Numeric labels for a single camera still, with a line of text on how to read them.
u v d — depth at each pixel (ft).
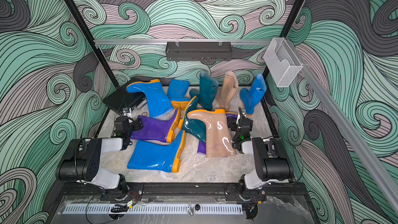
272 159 1.52
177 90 3.75
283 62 2.57
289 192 2.43
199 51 3.18
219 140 2.80
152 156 2.71
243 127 2.29
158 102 3.39
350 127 1.71
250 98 3.04
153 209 2.29
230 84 2.94
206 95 2.99
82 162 1.47
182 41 3.08
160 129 3.09
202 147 2.86
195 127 2.95
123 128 2.35
